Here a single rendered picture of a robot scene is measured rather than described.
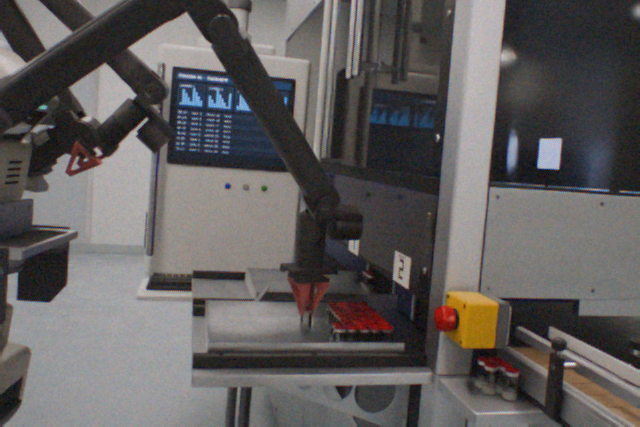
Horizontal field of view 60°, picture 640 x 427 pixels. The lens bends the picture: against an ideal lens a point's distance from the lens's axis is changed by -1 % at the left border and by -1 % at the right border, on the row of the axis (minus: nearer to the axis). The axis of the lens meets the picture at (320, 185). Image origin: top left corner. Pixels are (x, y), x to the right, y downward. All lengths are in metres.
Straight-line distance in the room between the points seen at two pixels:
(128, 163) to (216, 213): 4.61
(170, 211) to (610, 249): 1.29
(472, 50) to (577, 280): 0.44
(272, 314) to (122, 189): 5.33
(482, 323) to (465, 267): 0.11
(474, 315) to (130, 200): 5.77
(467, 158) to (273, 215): 1.05
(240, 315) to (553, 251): 0.63
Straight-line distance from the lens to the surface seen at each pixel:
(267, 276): 1.56
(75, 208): 6.55
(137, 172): 6.45
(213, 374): 0.94
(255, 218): 1.89
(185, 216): 1.88
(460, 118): 0.95
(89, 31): 0.88
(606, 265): 1.13
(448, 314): 0.90
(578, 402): 0.88
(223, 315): 1.22
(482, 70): 0.97
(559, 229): 1.06
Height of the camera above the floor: 1.23
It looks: 3 degrees down
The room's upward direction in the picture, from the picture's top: 4 degrees clockwise
